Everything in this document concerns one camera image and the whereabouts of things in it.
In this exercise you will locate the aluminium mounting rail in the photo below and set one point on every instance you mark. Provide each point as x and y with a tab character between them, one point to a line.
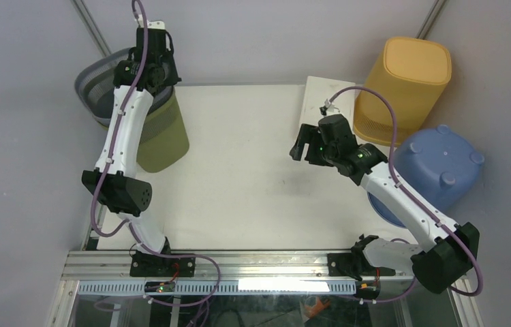
206	266

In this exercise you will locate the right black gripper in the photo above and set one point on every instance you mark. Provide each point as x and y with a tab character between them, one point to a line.
308	135

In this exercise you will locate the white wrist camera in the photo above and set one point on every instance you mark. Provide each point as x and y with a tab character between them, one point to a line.
329	109
150	24

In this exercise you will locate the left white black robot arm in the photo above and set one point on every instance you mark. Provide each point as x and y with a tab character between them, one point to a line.
128	198

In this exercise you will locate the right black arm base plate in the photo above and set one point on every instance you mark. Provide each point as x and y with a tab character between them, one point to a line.
343	265

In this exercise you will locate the yellow slatted waste bin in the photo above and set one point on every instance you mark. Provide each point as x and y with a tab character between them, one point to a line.
410	74

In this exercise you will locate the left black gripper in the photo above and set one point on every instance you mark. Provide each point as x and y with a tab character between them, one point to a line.
173	78

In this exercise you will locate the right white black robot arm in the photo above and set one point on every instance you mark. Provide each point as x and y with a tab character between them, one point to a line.
444	250

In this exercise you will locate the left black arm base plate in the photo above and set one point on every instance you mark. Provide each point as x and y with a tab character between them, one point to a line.
146	265

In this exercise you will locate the blue plastic bucket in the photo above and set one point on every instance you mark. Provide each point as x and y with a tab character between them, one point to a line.
439	164

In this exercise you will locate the grey mesh waste bin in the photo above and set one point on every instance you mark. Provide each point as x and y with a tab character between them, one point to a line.
96	84

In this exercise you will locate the white slotted cable duct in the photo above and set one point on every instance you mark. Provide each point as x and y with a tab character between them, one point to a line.
251	286

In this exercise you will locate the white perforated plastic tray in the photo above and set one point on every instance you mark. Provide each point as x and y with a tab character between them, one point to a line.
317	91

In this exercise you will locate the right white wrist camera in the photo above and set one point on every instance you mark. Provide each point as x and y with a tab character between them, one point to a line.
329	109

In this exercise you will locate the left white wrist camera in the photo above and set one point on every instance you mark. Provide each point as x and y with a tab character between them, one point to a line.
150	24

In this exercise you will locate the olive green waste bin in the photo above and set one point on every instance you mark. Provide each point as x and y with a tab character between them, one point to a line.
128	146

